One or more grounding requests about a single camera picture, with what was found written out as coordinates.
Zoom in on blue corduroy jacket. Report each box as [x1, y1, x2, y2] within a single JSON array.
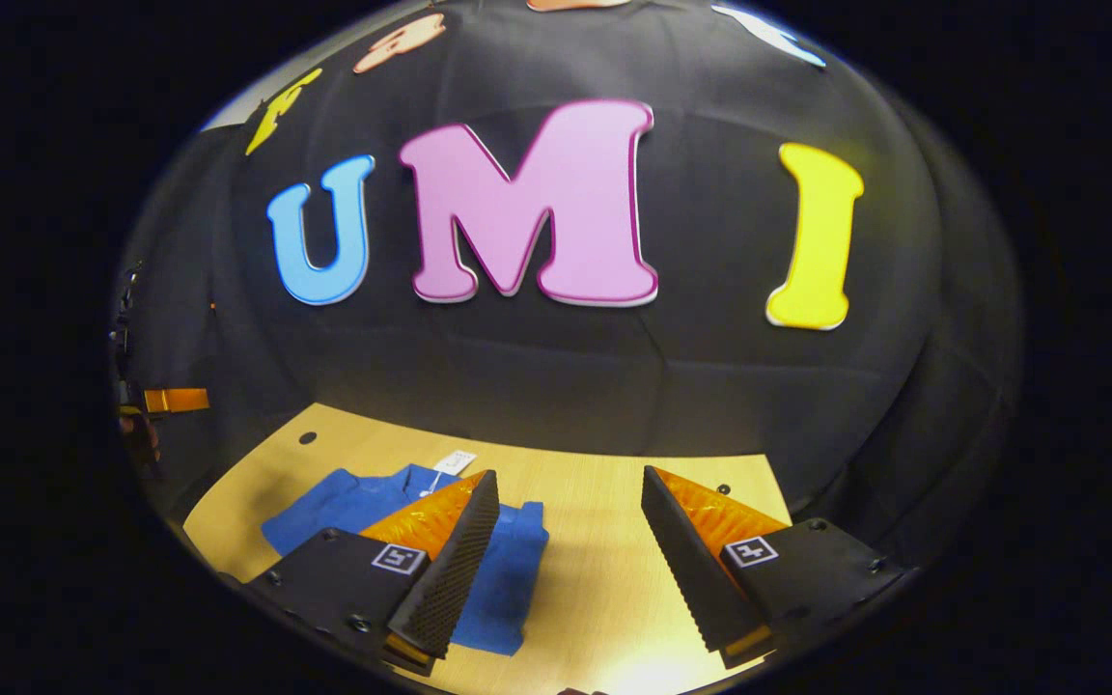
[[262, 450, 550, 657]]

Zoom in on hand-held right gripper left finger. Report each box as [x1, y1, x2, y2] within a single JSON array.
[[245, 469, 501, 678]]

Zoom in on black backdrop cloth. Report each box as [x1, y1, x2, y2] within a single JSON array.
[[112, 0, 1025, 570]]

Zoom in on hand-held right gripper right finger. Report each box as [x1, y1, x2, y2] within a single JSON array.
[[641, 465, 908, 670]]

